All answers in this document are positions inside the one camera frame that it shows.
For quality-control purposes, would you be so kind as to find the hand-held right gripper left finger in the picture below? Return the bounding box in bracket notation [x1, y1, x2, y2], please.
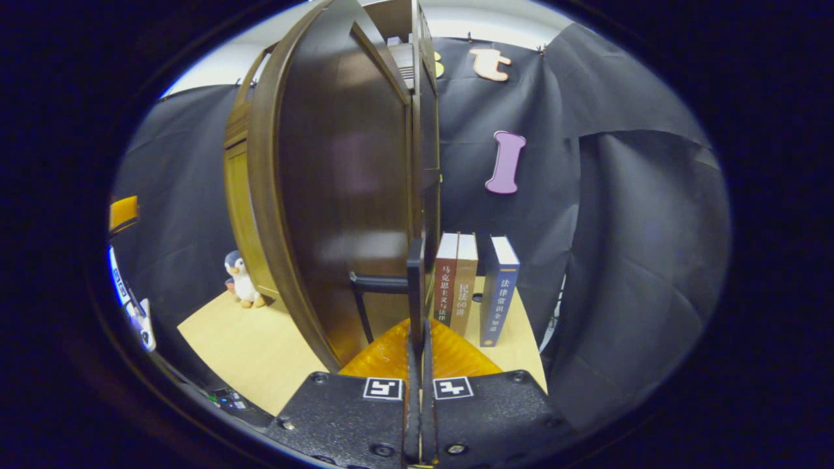
[264, 318, 422, 469]

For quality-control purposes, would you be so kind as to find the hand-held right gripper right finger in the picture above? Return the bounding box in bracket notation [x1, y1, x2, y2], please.
[422, 318, 578, 469]

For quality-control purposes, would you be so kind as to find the wooden shoe cabinet door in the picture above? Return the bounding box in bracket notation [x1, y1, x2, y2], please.
[248, 0, 442, 373]
[223, 140, 282, 302]

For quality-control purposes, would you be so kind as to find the black door handle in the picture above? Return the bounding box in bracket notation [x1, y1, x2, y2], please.
[349, 238, 425, 356]

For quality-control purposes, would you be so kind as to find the wooden cabinet drawer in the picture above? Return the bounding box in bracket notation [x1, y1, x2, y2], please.
[224, 98, 256, 148]

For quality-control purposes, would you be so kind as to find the penguin plush toy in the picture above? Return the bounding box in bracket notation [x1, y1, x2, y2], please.
[224, 251, 266, 309]

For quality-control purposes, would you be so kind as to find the blue book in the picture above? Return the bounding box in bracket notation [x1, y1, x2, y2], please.
[480, 236, 521, 348]

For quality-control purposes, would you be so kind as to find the light brown book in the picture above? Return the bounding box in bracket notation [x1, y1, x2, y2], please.
[450, 233, 479, 337]

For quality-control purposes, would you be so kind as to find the red-brown book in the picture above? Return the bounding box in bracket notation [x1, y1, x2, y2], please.
[433, 233, 461, 327]

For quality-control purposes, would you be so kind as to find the black backdrop cloth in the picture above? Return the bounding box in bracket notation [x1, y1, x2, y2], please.
[111, 23, 732, 432]

